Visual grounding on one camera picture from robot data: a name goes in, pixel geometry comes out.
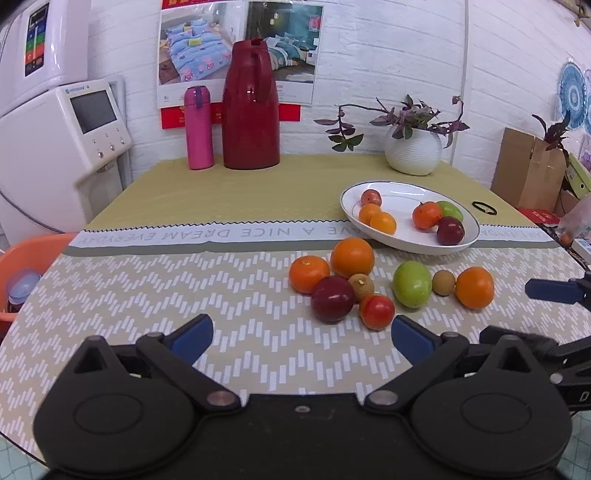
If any large orange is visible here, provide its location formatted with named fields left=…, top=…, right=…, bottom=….
left=331, top=237, right=375, bottom=280

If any orange plastic basin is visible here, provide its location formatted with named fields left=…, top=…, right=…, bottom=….
left=0, top=233, right=78, bottom=337

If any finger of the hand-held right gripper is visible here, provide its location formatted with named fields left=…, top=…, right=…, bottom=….
left=525, top=272, right=591, bottom=311
left=479, top=325, right=591, bottom=411

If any red packet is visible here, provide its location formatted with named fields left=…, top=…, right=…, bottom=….
left=517, top=208, right=561, bottom=225

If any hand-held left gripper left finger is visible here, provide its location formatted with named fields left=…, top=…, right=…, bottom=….
left=69, top=314, right=241, bottom=414

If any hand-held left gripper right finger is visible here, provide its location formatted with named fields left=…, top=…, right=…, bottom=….
left=365, top=315, right=536, bottom=413

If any purple plant in white pot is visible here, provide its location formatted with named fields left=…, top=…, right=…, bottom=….
left=314, top=95, right=471, bottom=176

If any brown longan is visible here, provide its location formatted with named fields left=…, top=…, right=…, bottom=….
left=348, top=273, right=375, bottom=303
left=432, top=270, right=457, bottom=296

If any red thermos jug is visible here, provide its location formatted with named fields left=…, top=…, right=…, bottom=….
left=222, top=39, right=281, bottom=171

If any blue capped bottle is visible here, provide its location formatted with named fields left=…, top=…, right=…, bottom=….
left=6, top=269, right=42, bottom=315

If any white wall pipe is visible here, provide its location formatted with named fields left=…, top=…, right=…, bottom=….
left=450, top=0, right=472, bottom=163

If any white water dispenser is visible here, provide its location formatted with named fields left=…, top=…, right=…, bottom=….
left=0, top=76, right=134, bottom=234

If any yellow kumquat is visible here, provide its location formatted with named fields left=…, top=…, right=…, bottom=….
left=370, top=212, right=397, bottom=235

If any blue round wall decoration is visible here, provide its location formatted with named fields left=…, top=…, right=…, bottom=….
left=556, top=58, right=591, bottom=134

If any teal patterned tablecloth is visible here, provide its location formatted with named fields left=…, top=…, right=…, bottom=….
left=0, top=434, right=51, bottom=480

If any green apple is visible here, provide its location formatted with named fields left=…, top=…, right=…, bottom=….
left=392, top=261, right=433, bottom=309
left=436, top=200, right=464, bottom=222

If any chevron printed tablecloth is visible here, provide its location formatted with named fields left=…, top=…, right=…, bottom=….
left=0, top=154, right=591, bottom=467

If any white plate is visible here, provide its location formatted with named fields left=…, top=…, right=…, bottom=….
left=340, top=181, right=481, bottom=254

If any pink bottle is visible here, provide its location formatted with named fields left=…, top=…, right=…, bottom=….
left=184, top=86, right=215, bottom=171

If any wall poster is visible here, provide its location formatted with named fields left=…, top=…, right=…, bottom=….
left=158, top=0, right=325, bottom=132

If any clear plastic bag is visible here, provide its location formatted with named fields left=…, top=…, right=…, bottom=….
left=556, top=194, right=591, bottom=247

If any dark red plum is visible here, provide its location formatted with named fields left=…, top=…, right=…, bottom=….
left=437, top=216, right=465, bottom=246
left=311, top=276, right=356, bottom=324

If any cardboard box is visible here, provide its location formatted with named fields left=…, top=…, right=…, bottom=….
left=491, top=127, right=570, bottom=210

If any green box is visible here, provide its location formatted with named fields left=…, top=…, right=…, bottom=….
left=564, top=152, right=591, bottom=200

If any dark purple plant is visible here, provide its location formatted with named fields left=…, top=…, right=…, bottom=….
left=532, top=112, right=573, bottom=167

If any white wall water purifier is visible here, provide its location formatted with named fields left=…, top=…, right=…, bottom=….
left=0, top=0, right=90, bottom=118

